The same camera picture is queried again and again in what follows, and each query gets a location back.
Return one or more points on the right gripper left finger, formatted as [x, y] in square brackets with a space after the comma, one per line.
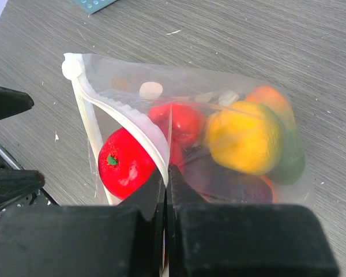
[121, 240]

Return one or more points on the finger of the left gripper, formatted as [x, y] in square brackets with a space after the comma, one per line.
[13, 102]
[17, 184]

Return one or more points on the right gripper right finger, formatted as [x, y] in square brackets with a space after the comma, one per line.
[205, 239]

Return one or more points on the dark red plum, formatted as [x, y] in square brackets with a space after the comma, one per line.
[218, 184]

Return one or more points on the red apple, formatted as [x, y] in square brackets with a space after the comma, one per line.
[124, 165]

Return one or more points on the orange tangerine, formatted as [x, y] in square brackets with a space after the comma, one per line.
[270, 184]

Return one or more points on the clear zip top bag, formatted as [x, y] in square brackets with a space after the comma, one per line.
[113, 94]

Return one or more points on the yellow lemon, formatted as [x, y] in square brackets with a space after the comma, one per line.
[248, 137]

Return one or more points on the red pear shaped fruit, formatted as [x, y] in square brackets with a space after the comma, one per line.
[181, 124]

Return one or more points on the green orange mango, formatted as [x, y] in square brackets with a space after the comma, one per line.
[293, 160]

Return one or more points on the light blue plastic basket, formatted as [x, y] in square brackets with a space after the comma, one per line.
[93, 6]

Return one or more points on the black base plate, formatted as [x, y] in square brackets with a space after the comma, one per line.
[38, 198]

